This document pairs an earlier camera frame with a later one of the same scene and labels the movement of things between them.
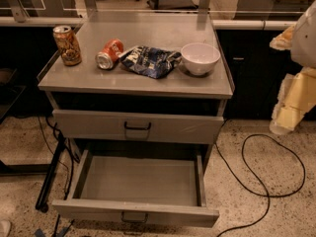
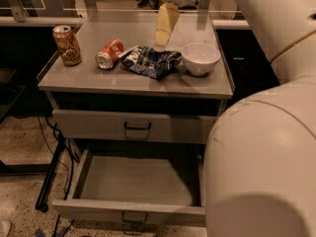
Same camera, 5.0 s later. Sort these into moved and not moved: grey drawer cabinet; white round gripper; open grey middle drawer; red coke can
Moved: white round gripper
Not moved: open grey middle drawer; grey drawer cabinet; red coke can
